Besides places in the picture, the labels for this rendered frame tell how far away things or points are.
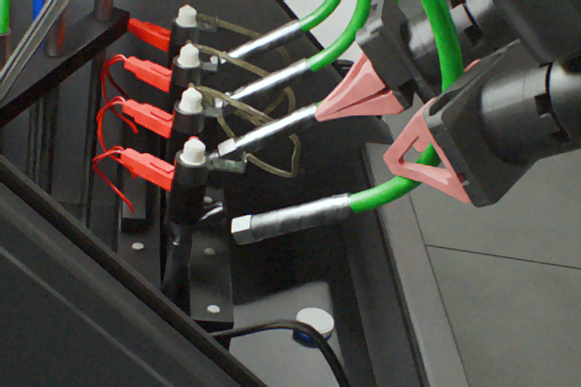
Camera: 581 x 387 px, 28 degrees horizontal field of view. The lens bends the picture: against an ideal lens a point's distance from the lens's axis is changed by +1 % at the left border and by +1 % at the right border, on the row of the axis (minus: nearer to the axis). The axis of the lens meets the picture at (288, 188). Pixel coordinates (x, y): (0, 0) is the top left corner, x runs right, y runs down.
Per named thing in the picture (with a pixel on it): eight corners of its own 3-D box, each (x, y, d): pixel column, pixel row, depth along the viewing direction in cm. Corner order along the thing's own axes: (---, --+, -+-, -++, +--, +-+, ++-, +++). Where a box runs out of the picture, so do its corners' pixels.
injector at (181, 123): (200, 305, 109) (233, 118, 97) (148, 301, 108) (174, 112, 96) (199, 287, 111) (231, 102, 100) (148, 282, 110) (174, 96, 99)
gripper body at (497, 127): (416, 123, 68) (508, 91, 62) (503, 44, 74) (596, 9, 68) (469, 212, 69) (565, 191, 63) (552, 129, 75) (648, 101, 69)
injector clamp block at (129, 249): (210, 447, 103) (235, 320, 95) (98, 441, 102) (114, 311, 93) (199, 222, 131) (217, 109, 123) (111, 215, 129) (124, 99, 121)
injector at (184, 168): (203, 364, 102) (238, 171, 91) (147, 360, 102) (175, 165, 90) (201, 343, 105) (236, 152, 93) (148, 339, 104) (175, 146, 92)
